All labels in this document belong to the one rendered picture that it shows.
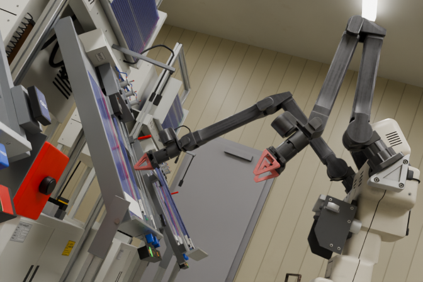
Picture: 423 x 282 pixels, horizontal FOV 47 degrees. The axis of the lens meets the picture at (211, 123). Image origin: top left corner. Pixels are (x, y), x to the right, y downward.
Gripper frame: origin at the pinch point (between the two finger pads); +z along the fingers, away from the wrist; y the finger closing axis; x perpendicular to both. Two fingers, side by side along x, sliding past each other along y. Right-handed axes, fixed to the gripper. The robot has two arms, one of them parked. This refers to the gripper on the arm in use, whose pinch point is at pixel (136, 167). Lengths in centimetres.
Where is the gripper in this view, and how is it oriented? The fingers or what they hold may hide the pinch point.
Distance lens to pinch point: 208.9
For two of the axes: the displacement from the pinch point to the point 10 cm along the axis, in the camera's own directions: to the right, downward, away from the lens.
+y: -0.4, -3.1, -9.5
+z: -9.1, 4.1, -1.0
